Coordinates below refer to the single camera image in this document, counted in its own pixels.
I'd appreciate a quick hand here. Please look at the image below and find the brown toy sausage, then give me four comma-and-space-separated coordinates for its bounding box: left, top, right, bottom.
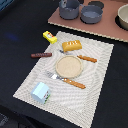
31, 53, 52, 58

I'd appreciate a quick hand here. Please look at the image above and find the orange toy bread loaf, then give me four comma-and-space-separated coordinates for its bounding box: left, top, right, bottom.
62, 40, 82, 52

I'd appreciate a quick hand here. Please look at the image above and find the yellow toy butter box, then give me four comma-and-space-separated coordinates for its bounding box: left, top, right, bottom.
43, 31, 57, 44

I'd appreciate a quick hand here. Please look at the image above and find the light blue milk carton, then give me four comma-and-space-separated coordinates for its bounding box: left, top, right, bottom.
31, 82, 50, 104

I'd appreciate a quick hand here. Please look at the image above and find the grey pot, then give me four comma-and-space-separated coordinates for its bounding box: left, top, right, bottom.
59, 0, 80, 20
81, 5, 103, 24

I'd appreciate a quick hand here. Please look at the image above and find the round wooden plate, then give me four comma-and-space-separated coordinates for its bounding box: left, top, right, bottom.
55, 55, 83, 78

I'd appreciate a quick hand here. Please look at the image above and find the beige woven placemat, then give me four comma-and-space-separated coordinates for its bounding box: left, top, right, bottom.
14, 31, 114, 128

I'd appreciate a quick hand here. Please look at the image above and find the beige bowl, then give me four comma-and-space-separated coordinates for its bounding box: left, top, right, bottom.
118, 4, 128, 30

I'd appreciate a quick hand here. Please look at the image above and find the fork with wooden handle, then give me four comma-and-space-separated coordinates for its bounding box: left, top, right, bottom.
45, 71, 86, 89

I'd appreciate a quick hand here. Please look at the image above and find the knife with wooden handle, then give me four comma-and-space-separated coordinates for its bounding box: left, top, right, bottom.
58, 50, 97, 63

